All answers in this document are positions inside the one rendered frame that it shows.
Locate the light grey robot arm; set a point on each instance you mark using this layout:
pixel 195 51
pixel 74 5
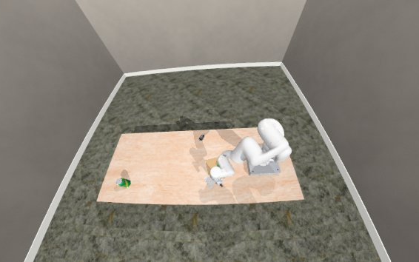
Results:
pixel 275 145

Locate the tan square mat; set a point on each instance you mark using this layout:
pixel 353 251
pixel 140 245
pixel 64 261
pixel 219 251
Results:
pixel 211 163

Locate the green drink can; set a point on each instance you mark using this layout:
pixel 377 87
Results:
pixel 123 182

